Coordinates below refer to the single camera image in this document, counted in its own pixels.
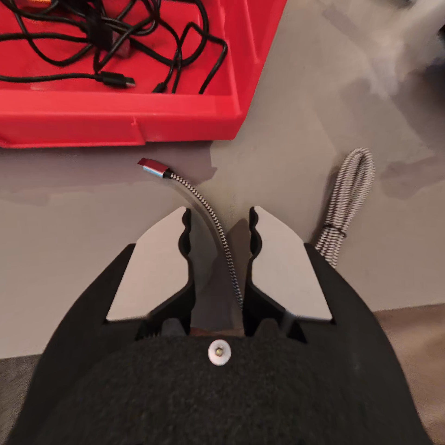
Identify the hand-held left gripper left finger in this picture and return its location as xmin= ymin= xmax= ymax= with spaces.
xmin=106 ymin=206 xmax=196 ymax=337

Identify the red plastic bin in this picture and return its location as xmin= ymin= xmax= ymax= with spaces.
xmin=0 ymin=0 xmax=288 ymax=149

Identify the black white braided usb cable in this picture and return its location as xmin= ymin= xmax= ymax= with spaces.
xmin=137 ymin=148 xmax=376 ymax=312

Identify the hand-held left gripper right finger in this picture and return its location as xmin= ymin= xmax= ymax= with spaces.
xmin=243 ymin=206 xmax=332 ymax=337

